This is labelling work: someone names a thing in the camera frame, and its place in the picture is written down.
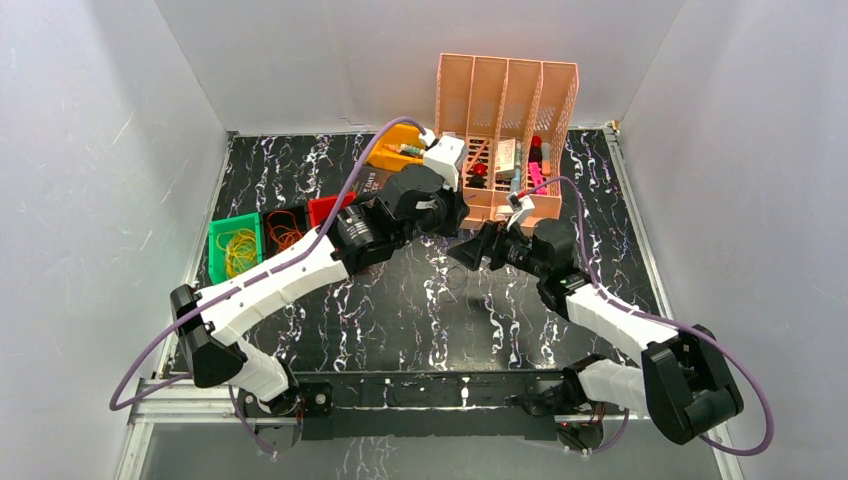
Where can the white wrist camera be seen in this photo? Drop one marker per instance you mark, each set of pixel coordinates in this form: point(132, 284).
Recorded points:
point(521, 205)
point(444, 156)

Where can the orange highlighter marker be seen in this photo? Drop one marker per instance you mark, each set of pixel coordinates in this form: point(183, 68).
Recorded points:
point(546, 163)

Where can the dark book Three Days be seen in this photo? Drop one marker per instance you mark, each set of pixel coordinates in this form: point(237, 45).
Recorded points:
point(370, 179)

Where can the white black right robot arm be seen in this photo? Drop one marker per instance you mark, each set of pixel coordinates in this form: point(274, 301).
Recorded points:
point(677, 378)

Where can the green plastic bin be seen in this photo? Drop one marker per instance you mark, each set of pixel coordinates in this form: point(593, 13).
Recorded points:
point(235, 246)

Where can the pink pencil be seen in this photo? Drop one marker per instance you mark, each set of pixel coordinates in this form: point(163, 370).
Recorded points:
point(481, 149)

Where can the red black stamp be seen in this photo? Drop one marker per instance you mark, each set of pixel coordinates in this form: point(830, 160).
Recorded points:
point(477, 175)
point(535, 154)

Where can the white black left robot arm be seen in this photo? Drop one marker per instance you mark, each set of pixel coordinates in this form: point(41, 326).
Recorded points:
point(363, 233)

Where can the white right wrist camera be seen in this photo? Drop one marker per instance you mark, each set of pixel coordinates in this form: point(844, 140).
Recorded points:
point(521, 205)

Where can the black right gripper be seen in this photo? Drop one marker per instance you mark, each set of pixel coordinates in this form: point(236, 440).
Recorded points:
point(492, 243)

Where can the black plastic bin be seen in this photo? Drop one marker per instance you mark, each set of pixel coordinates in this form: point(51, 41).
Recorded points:
point(282, 228)

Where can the black metal base rail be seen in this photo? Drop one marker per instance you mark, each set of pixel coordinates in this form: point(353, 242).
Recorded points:
point(532, 404)

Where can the light blue marker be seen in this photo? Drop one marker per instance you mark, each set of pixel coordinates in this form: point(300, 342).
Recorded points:
point(516, 181)

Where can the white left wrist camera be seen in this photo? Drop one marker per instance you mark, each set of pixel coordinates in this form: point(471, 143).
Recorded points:
point(444, 156)

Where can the pink plastic file organizer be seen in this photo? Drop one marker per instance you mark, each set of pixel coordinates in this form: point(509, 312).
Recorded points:
point(500, 98)

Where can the green white glue stick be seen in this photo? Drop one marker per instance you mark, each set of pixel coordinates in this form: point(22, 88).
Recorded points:
point(406, 150)

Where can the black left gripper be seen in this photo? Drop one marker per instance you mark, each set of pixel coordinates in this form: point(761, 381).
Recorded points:
point(448, 213)

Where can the yellow plastic bin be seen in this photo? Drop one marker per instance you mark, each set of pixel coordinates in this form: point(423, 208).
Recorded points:
point(399, 134)

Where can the white grey card box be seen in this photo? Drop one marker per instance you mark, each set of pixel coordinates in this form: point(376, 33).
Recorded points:
point(504, 165)

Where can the red plastic bin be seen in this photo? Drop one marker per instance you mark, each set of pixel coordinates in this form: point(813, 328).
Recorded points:
point(319, 210)

